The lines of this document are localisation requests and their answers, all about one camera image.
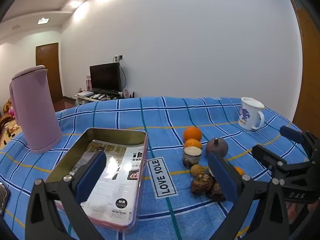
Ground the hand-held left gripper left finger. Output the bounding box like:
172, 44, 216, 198
24, 151, 108, 240

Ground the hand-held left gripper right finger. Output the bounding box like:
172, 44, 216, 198
207, 152, 292, 240

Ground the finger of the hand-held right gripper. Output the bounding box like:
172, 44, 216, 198
251, 145, 287, 173
279, 126, 320, 156

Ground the dark layered cake piece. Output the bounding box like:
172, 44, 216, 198
209, 182, 227, 202

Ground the nut-topped brown pastry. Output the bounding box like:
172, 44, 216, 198
190, 173, 215, 195

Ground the pink metal tin box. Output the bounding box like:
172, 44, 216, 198
44, 127, 148, 235

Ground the cut taro piece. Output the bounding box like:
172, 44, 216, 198
182, 146, 202, 168

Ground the person's right hand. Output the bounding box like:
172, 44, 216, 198
287, 202, 315, 226

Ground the small brown round fruit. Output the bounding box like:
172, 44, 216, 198
190, 164, 206, 178

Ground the printed paper leaflet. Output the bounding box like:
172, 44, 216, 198
69, 140, 145, 227

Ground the purple-brown round fruit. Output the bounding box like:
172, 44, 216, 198
205, 137, 228, 158

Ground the white printed mug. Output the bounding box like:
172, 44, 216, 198
237, 97, 266, 131

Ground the light wooden door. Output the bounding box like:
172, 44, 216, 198
285, 0, 320, 135

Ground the blue plaid blanket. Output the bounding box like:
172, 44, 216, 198
0, 96, 310, 240

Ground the white television stand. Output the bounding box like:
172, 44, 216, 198
75, 91, 135, 105

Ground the purple kettle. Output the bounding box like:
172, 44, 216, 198
9, 65, 63, 155

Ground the black television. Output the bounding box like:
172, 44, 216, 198
89, 62, 122, 92

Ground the brown leather armchair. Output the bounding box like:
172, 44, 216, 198
0, 97, 15, 130

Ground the brown wooden door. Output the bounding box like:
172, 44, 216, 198
36, 42, 63, 103

